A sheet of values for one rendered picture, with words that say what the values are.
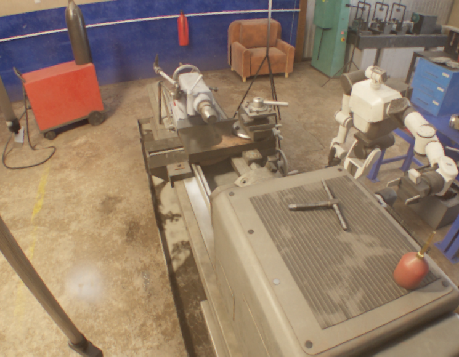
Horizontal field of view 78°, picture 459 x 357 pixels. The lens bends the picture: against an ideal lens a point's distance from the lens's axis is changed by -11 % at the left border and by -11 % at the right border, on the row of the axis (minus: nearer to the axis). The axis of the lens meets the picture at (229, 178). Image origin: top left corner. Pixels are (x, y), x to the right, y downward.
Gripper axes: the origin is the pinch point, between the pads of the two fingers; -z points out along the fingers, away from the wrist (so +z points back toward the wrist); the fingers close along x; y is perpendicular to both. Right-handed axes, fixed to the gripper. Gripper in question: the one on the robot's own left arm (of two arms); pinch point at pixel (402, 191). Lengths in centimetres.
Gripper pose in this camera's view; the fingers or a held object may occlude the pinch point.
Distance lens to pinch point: 124.8
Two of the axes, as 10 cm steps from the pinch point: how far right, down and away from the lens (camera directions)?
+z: 9.5, -1.9, 2.5
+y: 0.0, -7.8, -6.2
